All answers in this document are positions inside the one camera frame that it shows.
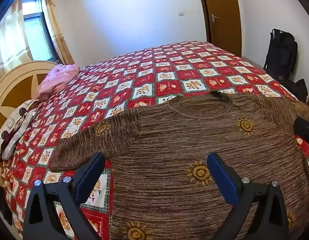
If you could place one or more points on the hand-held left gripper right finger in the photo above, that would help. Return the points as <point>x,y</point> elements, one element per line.
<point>223,177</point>

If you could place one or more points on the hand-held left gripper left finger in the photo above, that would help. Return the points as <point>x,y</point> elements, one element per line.
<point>90,177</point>

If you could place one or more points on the brown knitted sweater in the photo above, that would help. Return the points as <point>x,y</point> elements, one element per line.
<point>169,142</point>

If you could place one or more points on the black bag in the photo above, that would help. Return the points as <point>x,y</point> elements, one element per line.
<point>298,90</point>

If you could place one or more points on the black backpack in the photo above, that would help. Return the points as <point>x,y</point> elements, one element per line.
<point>280,52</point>

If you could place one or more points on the patterned pillow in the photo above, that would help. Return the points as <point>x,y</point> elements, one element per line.
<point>17,127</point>

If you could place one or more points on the pink quilt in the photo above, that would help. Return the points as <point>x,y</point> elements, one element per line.
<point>57,80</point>

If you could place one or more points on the red printed bear blanket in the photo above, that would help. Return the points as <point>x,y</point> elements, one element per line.
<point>144,80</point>

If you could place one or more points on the cream and brown headboard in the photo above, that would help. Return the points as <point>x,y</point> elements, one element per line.
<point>9,87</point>

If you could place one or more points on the brown wooden door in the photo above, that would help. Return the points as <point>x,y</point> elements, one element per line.
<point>224,12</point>

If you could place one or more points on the yellow patterned curtain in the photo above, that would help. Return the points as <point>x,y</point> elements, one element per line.
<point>55,30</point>

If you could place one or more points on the window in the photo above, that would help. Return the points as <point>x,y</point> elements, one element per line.
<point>37,30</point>

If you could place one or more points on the sheer white curtain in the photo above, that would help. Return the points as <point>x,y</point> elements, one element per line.
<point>9,42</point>

